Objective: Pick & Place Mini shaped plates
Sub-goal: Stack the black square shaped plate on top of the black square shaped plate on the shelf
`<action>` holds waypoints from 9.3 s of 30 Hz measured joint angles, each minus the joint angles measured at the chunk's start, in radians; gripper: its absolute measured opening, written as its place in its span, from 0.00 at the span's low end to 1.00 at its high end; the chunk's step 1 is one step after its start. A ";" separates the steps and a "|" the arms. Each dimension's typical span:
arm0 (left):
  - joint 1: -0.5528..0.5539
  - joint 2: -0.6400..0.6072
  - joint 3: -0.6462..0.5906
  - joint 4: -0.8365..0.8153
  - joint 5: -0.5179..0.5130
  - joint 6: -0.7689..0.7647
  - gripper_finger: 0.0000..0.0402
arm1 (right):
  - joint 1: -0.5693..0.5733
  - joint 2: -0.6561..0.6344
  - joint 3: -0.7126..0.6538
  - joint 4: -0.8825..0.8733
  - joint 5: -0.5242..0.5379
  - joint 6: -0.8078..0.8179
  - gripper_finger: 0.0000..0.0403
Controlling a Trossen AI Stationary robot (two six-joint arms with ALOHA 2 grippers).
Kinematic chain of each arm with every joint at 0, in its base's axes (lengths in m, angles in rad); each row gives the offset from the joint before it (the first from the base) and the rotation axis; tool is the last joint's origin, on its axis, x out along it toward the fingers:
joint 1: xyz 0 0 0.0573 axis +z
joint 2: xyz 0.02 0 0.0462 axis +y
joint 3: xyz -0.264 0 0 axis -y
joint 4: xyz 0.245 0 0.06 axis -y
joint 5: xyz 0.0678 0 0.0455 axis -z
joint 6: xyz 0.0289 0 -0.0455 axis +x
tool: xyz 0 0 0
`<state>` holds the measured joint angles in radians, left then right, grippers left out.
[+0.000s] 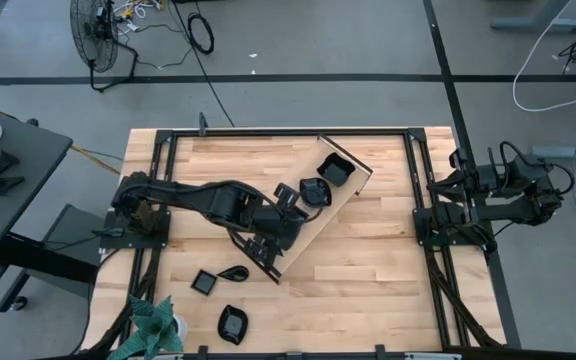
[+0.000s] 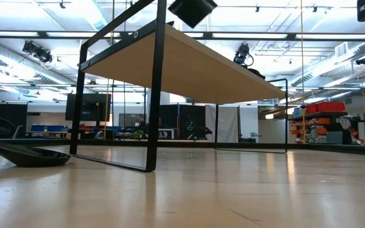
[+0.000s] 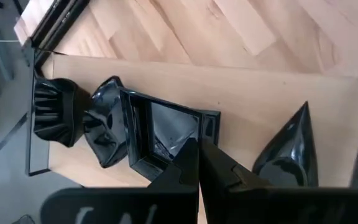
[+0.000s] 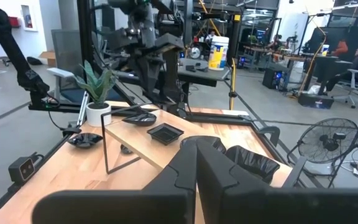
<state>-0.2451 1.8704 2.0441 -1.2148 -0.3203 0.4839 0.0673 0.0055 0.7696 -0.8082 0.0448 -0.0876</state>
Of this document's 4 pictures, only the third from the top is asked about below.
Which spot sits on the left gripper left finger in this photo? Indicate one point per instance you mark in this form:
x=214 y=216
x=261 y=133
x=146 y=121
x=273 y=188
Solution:
x=182 y=171

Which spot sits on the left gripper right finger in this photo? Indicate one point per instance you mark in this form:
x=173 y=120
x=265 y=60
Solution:
x=219 y=174

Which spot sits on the small black square plate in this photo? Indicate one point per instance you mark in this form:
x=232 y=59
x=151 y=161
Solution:
x=166 y=124

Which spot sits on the black teardrop plate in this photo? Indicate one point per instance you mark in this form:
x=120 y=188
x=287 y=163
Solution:
x=291 y=155

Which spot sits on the black oval leaf plate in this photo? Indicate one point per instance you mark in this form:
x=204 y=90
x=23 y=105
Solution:
x=104 y=124

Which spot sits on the black wavy square plate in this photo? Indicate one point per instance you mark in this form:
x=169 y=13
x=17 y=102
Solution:
x=57 y=109

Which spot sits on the wooden shelf riser black legs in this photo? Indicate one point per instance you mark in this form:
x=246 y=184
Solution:
x=259 y=93

